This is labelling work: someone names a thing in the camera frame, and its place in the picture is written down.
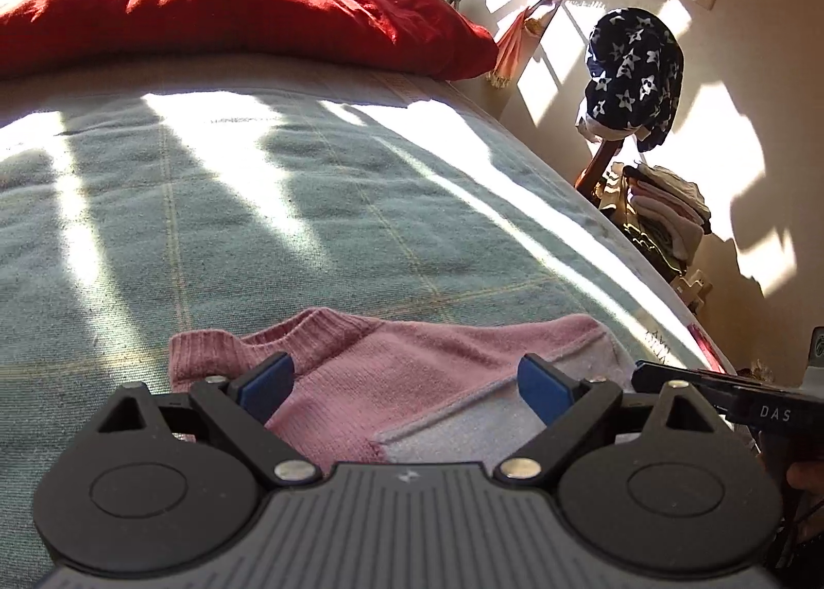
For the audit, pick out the dark wooden chair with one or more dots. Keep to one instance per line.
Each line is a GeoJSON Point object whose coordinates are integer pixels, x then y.
{"type": "Point", "coordinates": [595, 167]}

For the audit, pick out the red duvet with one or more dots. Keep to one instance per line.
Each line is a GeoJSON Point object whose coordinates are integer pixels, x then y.
{"type": "Point", "coordinates": [225, 10]}

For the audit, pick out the white plug adapter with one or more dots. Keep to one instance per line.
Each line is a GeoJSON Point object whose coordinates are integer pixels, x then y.
{"type": "Point", "coordinates": [692, 288]}

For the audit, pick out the stack of folded clothes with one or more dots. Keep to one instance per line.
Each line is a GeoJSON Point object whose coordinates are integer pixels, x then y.
{"type": "Point", "coordinates": [663, 216]}

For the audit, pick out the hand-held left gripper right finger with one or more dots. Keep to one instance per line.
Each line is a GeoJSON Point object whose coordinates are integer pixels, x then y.
{"type": "Point", "coordinates": [544, 386]}

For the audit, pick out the pink and white sweater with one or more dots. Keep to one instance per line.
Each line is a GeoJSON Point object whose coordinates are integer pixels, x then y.
{"type": "Point", "coordinates": [386, 370]}

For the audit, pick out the person's right hand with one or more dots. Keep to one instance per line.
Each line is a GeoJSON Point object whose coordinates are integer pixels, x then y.
{"type": "Point", "coordinates": [806, 478]}

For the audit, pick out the navy star print garment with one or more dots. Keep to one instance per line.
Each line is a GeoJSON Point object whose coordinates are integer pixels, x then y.
{"type": "Point", "coordinates": [634, 74]}

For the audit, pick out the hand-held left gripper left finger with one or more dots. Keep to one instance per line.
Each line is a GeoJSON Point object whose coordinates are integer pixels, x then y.
{"type": "Point", "coordinates": [267, 383]}

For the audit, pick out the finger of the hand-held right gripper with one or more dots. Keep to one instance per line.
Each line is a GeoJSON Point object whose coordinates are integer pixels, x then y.
{"type": "Point", "coordinates": [682, 378]}

